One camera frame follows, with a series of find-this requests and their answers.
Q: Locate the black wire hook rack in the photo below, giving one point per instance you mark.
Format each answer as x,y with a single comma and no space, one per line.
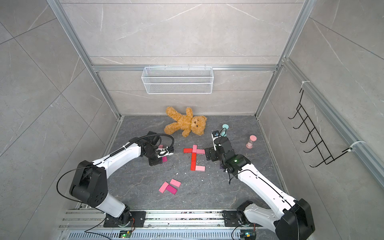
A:
315,136

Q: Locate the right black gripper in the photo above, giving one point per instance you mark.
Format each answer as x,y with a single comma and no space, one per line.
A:
213,151

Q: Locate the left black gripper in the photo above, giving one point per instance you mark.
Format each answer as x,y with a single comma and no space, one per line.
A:
155,162

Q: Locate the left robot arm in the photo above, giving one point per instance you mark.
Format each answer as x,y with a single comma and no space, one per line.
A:
90,182

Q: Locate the teal sand timer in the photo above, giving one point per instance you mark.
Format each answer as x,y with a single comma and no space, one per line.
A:
225,126

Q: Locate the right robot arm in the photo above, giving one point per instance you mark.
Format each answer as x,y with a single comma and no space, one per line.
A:
289,218

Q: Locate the brown teddy bear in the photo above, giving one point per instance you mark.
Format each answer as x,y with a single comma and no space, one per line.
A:
187,123

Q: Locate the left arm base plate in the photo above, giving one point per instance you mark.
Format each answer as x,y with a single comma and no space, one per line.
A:
128,219

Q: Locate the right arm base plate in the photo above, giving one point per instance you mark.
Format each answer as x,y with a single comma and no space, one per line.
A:
233,219

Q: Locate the pink sand timer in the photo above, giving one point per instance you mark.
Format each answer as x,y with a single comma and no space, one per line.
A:
251,141

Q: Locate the white wire mesh basket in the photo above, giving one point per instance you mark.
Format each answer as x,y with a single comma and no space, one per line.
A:
178,80

